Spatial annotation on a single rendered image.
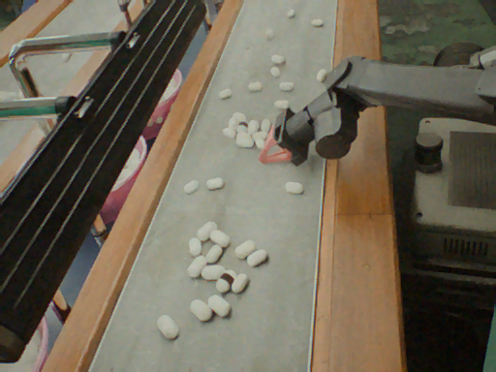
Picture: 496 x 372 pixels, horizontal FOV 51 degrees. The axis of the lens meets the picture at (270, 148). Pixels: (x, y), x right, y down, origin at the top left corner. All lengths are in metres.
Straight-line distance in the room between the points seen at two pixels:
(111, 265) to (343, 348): 0.38
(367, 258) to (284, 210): 0.19
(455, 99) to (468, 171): 0.75
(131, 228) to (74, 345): 0.22
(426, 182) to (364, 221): 0.52
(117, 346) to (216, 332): 0.14
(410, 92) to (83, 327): 0.55
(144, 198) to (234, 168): 0.18
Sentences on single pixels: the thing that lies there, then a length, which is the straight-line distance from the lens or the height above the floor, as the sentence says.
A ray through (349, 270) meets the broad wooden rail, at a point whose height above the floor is 0.76.
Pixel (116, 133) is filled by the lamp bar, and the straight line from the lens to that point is 0.58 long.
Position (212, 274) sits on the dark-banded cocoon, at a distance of 0.82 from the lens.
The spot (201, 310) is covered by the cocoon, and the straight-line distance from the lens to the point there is 0.78.
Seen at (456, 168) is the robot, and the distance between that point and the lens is 1.39.
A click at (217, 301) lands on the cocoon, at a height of 0.76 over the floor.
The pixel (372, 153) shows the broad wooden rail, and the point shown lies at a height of 0.76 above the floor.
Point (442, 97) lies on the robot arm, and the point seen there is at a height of 1.01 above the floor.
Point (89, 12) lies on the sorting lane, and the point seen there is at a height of 0.74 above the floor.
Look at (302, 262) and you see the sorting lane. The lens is 0.83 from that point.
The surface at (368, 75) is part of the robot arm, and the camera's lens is 0.81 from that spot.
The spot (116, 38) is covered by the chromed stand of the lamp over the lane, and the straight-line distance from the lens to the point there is 0.68.
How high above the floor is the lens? 1.37
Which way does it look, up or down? 37 degrees down
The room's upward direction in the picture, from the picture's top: 10 degrees counter-clockwise
